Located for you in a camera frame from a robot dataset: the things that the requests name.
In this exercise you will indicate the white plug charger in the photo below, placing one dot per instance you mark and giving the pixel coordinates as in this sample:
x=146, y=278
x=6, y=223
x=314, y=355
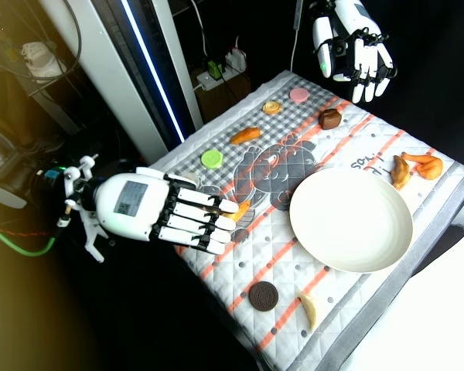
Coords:
x=236, y=58

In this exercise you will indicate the orange toy chicken leg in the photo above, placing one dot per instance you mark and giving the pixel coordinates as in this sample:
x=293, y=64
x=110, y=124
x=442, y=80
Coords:
x=429, y=167

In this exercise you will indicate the green plug adapter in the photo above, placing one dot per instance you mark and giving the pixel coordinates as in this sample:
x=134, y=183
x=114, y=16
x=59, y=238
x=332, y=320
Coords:
x=214, y=69

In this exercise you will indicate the grey quilt with bear print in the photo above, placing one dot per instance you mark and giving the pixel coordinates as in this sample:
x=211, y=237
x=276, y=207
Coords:
x=278, y=247

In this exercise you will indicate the orange toy bread roll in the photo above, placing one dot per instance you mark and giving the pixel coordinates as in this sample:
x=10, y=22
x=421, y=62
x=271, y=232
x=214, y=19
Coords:
x=246, y=136

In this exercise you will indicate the brown cardboard box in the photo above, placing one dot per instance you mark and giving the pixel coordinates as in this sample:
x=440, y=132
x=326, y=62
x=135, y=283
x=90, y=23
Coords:
x=224, y=100

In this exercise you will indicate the beige swirl toy pastry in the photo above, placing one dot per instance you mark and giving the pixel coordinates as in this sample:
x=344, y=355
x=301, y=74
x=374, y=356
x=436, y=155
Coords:
x=272, y=107

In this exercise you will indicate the pink round toy disc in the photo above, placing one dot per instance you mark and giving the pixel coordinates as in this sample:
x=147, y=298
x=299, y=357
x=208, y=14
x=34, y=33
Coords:
x=298, y=94

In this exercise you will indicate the white crumpled object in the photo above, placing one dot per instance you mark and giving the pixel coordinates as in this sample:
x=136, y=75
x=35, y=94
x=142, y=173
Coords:
x=42, y=58

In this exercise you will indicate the white post with blue light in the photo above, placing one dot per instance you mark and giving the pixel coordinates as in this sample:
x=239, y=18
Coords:
x=100, y=58

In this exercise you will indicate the white power strip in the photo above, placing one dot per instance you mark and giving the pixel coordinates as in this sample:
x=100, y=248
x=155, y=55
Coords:
x=210, y=80

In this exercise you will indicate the cream round plate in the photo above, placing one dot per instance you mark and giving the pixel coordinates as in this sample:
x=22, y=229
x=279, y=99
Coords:
x=348, y=220

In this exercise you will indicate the dark chocolate sandwich cookie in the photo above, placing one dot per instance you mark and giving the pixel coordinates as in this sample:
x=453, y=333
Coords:
x=263, y=295

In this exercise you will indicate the green round toy disc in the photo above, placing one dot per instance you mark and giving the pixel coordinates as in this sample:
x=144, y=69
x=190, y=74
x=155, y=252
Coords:
x=212, y=158

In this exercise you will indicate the brown toy fried dumpling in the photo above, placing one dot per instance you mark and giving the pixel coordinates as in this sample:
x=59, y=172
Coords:
x=400, y=172

